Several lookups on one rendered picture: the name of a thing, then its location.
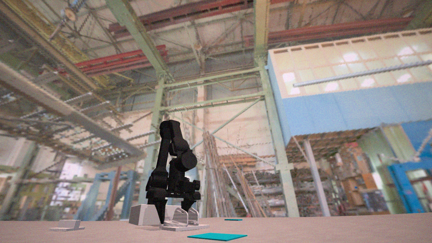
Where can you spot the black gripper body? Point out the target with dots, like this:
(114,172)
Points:
(157,193)

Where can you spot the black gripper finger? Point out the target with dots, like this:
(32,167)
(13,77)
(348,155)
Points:
(160,207)
(185,205)

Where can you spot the teal flat plate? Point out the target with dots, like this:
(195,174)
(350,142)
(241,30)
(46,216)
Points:
(217,236)

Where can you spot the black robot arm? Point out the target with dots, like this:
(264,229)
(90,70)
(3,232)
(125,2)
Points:
(170,132)

